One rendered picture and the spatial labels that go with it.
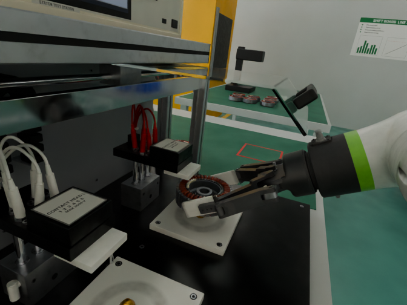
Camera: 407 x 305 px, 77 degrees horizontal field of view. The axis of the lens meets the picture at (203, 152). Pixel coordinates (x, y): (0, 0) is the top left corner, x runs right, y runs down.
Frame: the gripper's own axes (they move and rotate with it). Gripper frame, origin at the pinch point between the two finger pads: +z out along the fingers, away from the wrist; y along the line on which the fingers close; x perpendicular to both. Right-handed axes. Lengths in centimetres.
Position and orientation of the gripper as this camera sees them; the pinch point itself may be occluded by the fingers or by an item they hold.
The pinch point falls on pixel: (205, 193)
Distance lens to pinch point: 51.8
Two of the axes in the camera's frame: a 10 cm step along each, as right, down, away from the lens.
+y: -3.7, 3.1, -8.8
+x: 3.6, 9.2, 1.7
